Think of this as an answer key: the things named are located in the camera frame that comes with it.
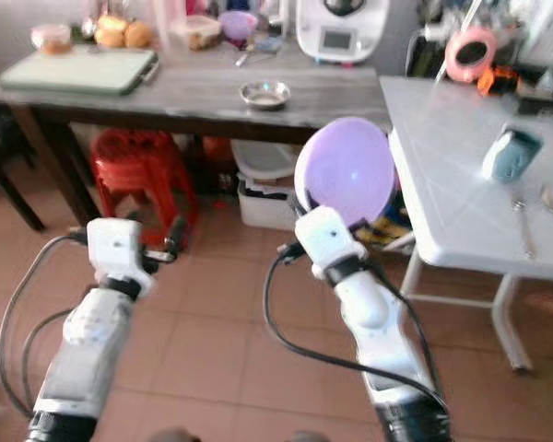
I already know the round purple plate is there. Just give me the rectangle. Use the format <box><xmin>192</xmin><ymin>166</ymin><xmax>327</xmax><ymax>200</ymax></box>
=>
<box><xmin>293</xmin><ymin>117</ymin><xmax>398</xmax><ymax>229</ymax></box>

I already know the white storage box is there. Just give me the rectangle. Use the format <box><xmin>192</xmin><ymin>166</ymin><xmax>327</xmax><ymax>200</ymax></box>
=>
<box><xmin>229</xmin><ymin>140</ymin><xmax>301</xmax><ymax>232</ymax></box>

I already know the red plastic stool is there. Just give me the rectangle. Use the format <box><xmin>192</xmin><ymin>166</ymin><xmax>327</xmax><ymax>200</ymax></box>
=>
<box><xmin>88</xmin><ymin>129</ymin><xmax>200</xmax><ymax>250</ymax></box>

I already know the small steel bowl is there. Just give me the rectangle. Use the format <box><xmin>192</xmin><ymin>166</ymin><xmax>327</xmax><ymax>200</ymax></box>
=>
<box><xmin>240</xmin><ymin>80</ymin><xmax>292</xmax><ymax>111</ymax></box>

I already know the dark wooden table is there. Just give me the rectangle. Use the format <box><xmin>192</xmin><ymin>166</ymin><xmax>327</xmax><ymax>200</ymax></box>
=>
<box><xmin>0</xmin><ymin>41</ymin><xmax>394</xmax><ymax>233</ymax></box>

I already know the white folding table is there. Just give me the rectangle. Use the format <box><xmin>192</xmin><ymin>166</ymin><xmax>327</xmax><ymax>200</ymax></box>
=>
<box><xmin>378</xmin><ymin>74</ymin><xmax>553</xmax><ymax>374</ymax></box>

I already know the black chair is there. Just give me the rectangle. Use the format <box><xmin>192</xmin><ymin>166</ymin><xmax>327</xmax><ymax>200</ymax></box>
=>
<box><xmin>0</xmin><ymin>101</ymin><xmax>40</xmax><ymax>233</ymax></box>

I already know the white kitchen appliance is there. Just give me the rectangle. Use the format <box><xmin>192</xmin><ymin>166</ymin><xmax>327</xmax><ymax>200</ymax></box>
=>
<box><xmin>295</xmin><ymin>0</ymin><xmax>392</xmax><ymax>66</ymax></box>

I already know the green cutting board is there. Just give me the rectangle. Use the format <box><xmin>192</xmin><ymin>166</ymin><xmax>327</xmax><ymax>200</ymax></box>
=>
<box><xmin>0</xmin><ymin>46</ymin><xmax>160</xmax><ymax>98</ymax></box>

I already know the purple bowl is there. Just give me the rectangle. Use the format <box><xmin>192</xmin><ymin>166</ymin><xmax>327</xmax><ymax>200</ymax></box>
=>
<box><xmin>218</xmin><ymin>10</ymin><xmax>260</xmax><ymax>45</ymax></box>

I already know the brown bread roll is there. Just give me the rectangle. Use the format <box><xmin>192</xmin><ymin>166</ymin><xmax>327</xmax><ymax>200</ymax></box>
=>
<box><xmin>94</xmin><ymin>15</ymin><xmax>128</xmax><ymax>50</ymax></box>
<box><xmin>124</xmin><ymin>20</ymin><xmax>155</xmax><ymax>50</ymax></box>

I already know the clear plastic food container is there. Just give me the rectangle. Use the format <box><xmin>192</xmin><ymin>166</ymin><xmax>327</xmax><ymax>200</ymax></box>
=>
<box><xmin>170</xmin><ymin>14</ymin><xmax>223</xmax><ymax>52</ymax></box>

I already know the teal white dispenser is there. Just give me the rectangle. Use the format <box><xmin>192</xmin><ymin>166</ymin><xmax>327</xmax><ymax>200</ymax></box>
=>
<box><xmin>480</xmin><ymin>125</ymin><xmax>546</xmax><ymax>184</ymax></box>

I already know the metal fork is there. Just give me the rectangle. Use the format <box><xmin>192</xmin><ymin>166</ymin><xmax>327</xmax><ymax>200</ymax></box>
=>
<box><xmin>511</xmin><ymin>188</ymin><xmax>537</xmax><ymax>262</ymax></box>

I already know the pink lidded container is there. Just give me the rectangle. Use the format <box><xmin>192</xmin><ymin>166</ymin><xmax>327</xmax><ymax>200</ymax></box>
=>
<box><xmin>30</xmin><ymin>24</ymin><xmax>74</xmax><ymax>55</ymax></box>

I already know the orange black device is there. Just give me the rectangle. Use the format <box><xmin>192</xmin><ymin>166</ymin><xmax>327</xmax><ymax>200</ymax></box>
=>
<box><xmin>476</xmin><ymin>64</ymin><xmax>523</xmax><ymax>99</ymax></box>

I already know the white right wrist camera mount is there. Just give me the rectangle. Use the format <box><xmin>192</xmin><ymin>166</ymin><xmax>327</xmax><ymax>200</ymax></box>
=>
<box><xmin>294</xmin><ymin>206</ymin><xmax>367</xmax><ymax>273</ymax></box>

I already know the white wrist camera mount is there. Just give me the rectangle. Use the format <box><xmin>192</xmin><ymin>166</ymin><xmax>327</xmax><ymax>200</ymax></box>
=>
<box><xmin>294</xmin><ymin>206</ymin><xmax>367</xmax><ymax>273</ymax></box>
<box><xmin>85</xmin><ymin>217</ymin><xmax>156</xmax><ymax>297</ymax></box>

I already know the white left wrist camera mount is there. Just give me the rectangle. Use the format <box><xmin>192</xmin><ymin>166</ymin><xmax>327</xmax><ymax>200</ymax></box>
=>
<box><xmin>85</xmin><ymin>217</ymin><xmax>156</xmax><ymax>297</ymax></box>

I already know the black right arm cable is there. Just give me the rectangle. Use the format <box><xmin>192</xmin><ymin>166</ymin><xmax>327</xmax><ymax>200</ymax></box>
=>
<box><xmin>263</xmin><ymin>241</ymin><xmax>451</xmax><ymax>413</ymax></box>

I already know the pink round ring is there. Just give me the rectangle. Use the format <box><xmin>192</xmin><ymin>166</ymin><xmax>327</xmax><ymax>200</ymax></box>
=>
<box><xmin>444</xmin><ymin>25</ymin><xmax>500</xmax><ymax>85</ymax></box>

